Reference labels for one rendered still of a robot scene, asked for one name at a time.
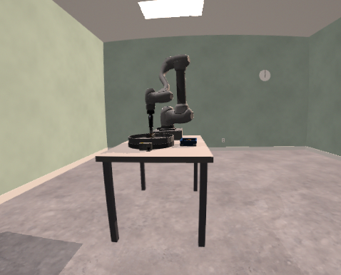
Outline blue shallow tray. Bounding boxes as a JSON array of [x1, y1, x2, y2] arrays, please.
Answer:
[[180, 138, 197, 147]]

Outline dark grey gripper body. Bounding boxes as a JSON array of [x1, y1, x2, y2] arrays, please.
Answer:
[[147, 110, 155, 119]]

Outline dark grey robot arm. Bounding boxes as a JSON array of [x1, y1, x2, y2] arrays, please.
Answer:
[[145, 55, 193, 131]]

